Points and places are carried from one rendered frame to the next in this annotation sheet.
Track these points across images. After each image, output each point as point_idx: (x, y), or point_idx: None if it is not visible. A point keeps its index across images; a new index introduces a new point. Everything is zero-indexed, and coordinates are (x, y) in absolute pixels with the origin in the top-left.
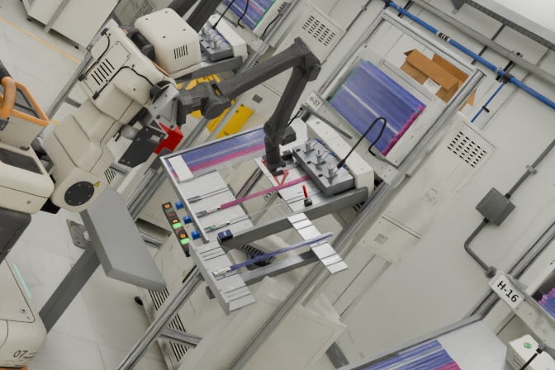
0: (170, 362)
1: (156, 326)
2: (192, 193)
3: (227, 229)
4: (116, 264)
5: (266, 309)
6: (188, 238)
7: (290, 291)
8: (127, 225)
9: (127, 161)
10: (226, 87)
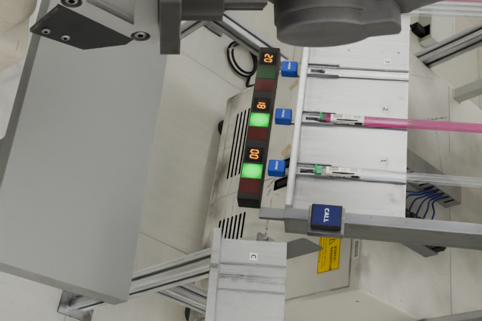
0: (199, 286)
1: (150, 281)
2: (331, 52)
3: (347, 190)
4: (5, 243)
5: (380, 317)
6: (261, 166)
7: (450, 285)
8: (135, 99)
9: (62, 34)
10: None
